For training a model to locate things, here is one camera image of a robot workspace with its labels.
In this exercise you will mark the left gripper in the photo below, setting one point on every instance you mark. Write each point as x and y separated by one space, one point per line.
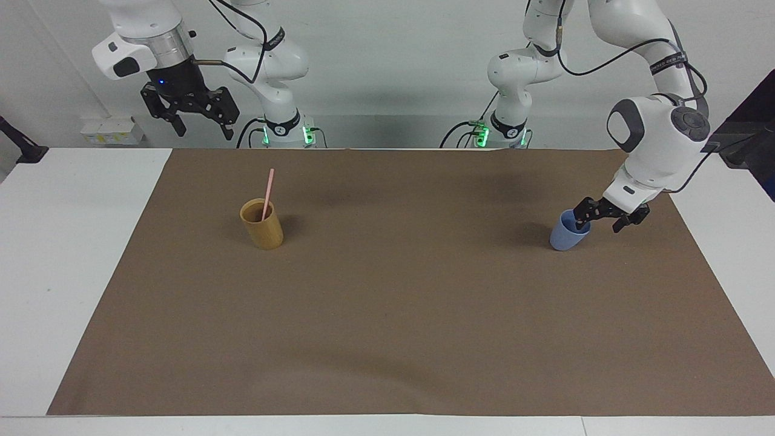
616 209

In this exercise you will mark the bamboo cup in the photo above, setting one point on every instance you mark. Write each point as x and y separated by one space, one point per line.
263 233

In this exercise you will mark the black stand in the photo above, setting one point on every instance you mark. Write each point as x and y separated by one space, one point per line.
754 133
27 151

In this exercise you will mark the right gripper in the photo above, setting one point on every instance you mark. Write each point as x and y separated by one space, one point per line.
177 82

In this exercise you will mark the white power strip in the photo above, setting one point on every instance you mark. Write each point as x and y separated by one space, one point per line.
112 131

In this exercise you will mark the pink chopstick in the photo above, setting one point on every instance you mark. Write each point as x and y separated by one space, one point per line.
269 191

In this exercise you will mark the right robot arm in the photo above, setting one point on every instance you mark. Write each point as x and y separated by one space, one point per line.
275 60

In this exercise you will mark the blue cup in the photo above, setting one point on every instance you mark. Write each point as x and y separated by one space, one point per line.
566 237

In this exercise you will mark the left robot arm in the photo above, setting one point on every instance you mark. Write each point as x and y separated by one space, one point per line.
654 139

